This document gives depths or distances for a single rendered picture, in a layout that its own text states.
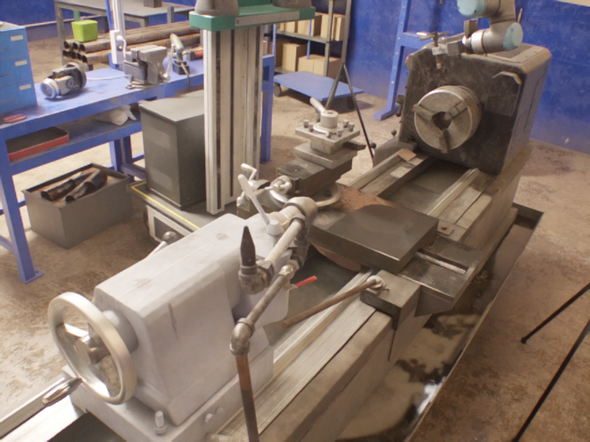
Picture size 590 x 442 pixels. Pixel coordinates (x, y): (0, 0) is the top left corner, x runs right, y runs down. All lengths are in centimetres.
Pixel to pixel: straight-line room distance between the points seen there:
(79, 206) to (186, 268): 227
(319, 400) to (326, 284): 59
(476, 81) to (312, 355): 148
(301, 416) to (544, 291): 235
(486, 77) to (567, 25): 330
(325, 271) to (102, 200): 190
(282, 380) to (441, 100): 138
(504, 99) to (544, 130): 352
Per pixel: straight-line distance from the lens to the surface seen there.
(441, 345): 210
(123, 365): 92
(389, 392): 188
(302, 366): 130
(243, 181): 112
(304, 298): 168
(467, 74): 239
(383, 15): 620
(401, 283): 154
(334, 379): 129
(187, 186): 293
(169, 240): 121
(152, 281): 102
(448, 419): 240
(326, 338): 138
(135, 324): 98
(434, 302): 158
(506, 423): 248
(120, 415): 110
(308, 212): 134
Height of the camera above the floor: 177
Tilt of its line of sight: 31 degrees down
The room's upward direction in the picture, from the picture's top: 5 degrees clockwise
